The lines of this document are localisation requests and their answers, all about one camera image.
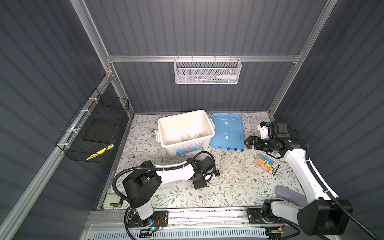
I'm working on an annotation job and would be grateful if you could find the small white dish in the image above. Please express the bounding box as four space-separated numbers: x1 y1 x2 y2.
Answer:
195 133 203 139

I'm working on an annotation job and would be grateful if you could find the blue plastic bin lid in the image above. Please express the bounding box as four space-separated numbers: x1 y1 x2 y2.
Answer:
210 113 245 150

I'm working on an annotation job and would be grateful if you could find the larger white evaporating dish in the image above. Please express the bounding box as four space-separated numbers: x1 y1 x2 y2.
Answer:
180 133 190 141

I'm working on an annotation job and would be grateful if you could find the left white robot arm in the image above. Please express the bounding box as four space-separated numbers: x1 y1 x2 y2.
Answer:
122 155 220 222

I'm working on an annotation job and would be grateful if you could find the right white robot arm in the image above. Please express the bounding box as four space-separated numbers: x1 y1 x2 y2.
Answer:
244 122 353 236

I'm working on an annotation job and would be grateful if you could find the coloured marker pack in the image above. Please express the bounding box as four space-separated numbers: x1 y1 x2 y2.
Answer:
256 154 280 176

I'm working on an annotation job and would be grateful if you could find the clear acrylic tube rack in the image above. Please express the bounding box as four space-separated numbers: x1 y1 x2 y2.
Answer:
220 159 243 179

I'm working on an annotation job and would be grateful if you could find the white plastic storage bin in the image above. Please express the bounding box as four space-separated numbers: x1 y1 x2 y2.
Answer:
155 110 215 157

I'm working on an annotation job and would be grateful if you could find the white bottle in basket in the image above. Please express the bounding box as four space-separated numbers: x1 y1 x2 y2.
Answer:
215 75 238 81

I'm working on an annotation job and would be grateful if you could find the green white small device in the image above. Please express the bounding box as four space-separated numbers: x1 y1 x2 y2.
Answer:
102 193 124 210

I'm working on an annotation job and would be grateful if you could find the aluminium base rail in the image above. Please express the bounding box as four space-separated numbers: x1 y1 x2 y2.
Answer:
89 206 301 229

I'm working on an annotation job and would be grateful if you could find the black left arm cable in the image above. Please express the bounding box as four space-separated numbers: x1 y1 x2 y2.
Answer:
112 150 216 240

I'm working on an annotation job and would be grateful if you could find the white wire mesh basket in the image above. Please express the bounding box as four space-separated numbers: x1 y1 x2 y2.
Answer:
173 57 242 85

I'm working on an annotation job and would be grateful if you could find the black wire mesh basket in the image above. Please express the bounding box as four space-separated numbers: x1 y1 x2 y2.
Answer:
57 90 130 164

